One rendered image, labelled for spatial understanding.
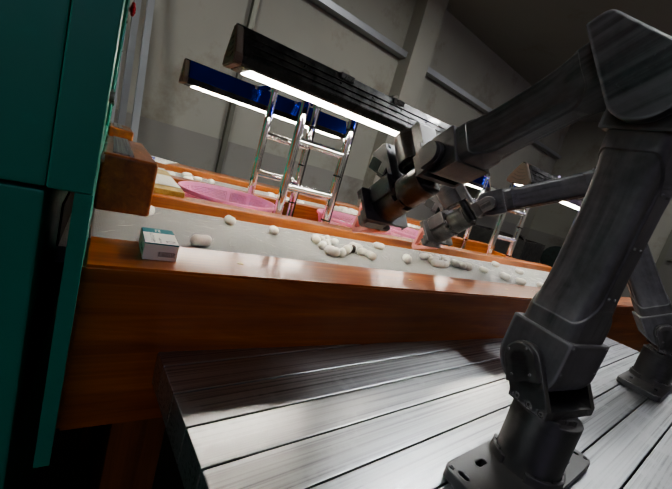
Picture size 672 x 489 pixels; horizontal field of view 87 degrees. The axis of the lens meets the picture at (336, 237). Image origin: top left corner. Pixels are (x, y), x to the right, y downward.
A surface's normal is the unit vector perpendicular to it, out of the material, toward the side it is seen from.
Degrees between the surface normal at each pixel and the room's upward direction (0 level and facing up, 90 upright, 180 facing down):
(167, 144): 90
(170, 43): 90
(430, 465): 0
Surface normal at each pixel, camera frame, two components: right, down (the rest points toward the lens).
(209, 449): 0.28, -0.94
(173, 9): 0.58, 0.31
